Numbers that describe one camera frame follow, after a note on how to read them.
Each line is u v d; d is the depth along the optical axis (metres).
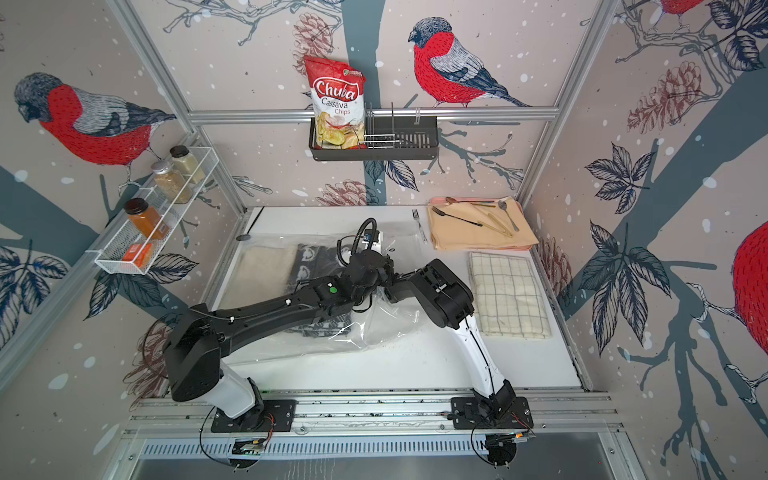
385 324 0.77
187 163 0.81
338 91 0.78
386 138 0.95
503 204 1.22
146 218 0.67
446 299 0.60
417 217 1.18
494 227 1.14
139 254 0.65
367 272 0.59
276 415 0.73
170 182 0.74
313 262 0.97
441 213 1.19
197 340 0.48
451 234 1.15
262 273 1.00
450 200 1.22
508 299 0.90
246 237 1.11
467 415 0.73
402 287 0.74
